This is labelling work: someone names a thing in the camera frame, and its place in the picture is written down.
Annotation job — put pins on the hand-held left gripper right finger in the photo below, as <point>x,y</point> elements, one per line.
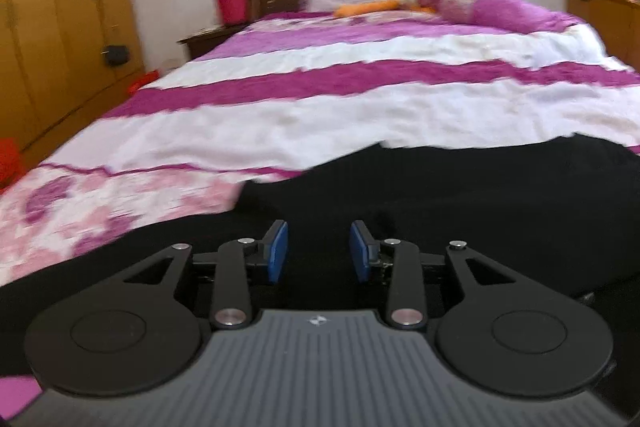
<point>359,253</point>

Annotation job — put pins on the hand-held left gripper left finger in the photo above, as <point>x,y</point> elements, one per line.
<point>278,252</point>

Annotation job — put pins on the black sweater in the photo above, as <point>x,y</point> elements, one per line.
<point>450,207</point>

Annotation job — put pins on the purple floral bed blanket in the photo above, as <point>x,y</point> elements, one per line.
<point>350,117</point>

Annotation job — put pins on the red item on floor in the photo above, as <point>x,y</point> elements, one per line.
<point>142,82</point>

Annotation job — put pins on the dark wooden nightstand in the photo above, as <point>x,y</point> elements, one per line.
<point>207,41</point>

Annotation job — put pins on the red plastic bucket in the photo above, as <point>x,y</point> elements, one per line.
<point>231,7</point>

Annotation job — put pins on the small black hanging bag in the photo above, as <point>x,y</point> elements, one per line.
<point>118,56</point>

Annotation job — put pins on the folded purple floral quilt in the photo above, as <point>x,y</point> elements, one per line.
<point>480,2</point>

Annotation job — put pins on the red plastic stool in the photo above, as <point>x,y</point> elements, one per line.
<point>10,162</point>

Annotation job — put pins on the yellow wooden wardrobe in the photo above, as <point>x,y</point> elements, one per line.
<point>55,17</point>

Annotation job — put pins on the yellow wooden dresser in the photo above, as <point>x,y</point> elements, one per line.
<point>610,22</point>

